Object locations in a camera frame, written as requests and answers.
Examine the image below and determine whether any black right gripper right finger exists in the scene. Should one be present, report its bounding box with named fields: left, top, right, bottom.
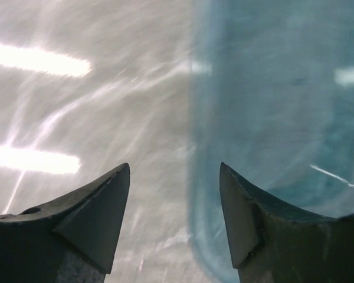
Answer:
left=219, top=163, right=354, bottom=283

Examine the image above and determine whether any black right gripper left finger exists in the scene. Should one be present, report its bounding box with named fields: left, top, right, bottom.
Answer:
left=0, top=163, right=130, bottom=282

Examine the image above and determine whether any teal plastic basket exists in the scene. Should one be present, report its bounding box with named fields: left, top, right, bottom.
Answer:
left=189, top=1, right=354, bottom=282

